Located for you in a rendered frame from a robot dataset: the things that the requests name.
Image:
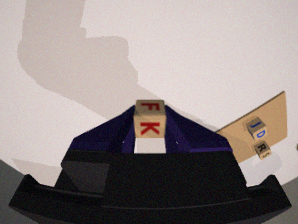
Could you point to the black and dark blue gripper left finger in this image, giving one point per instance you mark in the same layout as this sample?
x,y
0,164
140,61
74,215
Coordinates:
x,y
110,135

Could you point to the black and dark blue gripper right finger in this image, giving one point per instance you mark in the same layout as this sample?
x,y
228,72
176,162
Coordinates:
x,y
190,136

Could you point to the tan mat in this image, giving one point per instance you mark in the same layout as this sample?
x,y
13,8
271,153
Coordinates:
x,y
274,115

